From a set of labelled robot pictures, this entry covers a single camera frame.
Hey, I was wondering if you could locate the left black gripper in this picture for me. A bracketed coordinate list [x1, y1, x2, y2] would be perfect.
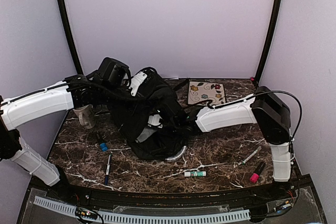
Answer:
[99, 84, 153, 118]

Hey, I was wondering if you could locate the black student bag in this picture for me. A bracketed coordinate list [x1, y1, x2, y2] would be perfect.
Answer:
[107, 67, 187, 161]

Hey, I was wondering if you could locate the grey shrink-wrapped notebook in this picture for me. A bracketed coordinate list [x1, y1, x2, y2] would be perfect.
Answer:
[135, 127, 156, 143]

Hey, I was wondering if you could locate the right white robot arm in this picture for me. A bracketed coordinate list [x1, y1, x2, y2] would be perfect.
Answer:
[156, 86, 302, 200]

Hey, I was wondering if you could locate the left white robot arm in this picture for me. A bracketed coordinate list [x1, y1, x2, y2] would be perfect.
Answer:
[1, 57, 157, 201]

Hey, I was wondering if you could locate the clear tape roll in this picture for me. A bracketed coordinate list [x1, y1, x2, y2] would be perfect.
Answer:
[165, 145, 187, 162]

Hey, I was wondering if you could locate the floral square plate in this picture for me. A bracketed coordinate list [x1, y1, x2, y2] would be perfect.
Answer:
[188, 81, 226, 105]

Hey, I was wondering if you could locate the green white glue stick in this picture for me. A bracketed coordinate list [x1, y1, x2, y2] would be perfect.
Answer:
[184, 171, 207, 177]

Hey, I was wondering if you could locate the blue capped marker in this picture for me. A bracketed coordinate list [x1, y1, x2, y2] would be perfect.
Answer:
[95, 132, 108, 152]

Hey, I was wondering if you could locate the blue ballpoint pen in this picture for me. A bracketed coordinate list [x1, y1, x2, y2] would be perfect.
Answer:
[104, 154, 112, 186]

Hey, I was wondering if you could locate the thin white green pen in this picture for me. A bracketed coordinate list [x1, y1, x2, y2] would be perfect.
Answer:
[238, 146, 262, 166]

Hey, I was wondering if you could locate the pink black highlighter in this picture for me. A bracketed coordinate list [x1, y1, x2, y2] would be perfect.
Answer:
[249, 162, 266, 184]

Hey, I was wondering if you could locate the small circuit board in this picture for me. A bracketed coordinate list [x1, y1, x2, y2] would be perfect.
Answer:
[75, 207, 98, 220]

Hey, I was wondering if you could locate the black front rail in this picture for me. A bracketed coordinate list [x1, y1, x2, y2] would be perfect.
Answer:
[28, 175, 313, 209]

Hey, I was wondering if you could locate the grey slotted cable duct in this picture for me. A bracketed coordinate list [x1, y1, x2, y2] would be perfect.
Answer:
[33, 196, 251, 223]

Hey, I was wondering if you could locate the left black frame post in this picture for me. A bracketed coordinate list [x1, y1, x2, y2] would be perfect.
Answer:
[57, 0, 83, 74]

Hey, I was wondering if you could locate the black frame post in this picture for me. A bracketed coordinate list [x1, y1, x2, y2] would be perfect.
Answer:
[57, 0, 83, 74]
[251, 0, 281, 87]

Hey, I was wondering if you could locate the right black frame post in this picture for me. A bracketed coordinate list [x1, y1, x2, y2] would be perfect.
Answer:
[251, 0, 281, 87]

